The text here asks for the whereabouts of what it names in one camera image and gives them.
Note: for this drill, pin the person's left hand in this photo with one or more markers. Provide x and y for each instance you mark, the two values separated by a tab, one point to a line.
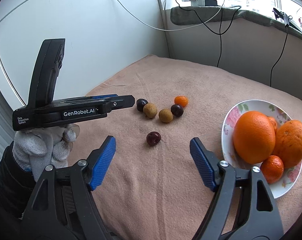
36	147

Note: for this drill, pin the black power adapter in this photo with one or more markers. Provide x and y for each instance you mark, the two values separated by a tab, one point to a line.
210	2

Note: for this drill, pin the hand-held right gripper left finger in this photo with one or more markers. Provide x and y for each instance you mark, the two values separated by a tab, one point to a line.
103	162

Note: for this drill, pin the small orange kumquat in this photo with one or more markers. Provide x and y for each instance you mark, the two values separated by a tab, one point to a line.
181	101

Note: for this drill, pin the white floral plate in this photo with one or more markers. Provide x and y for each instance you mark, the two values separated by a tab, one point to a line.
285	187

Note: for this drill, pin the white panel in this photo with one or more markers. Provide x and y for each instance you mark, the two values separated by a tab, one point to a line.
91	30

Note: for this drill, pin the grey windowsill cloth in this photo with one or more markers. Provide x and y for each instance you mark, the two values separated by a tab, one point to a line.
240	16

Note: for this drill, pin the brown longan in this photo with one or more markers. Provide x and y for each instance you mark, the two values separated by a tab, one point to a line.
150	110
165	115

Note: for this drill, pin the large oval smooth orange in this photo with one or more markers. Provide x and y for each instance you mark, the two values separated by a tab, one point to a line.
254	136

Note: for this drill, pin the round rough orange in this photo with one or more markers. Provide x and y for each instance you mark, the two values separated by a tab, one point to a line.
291	142

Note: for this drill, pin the small tangerine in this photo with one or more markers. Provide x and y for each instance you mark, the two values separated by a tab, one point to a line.
272	169
273	125

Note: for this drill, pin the person's left forearm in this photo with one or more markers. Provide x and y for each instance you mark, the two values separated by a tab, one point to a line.
8	180

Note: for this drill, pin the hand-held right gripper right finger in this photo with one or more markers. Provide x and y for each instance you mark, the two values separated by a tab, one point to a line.
202	162

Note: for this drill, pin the dark purple plum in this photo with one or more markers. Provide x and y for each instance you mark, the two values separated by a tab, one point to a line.
142	104
153	138
177	110

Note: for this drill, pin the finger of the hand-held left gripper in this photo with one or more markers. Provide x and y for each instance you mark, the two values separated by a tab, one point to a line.
116	103
106	96

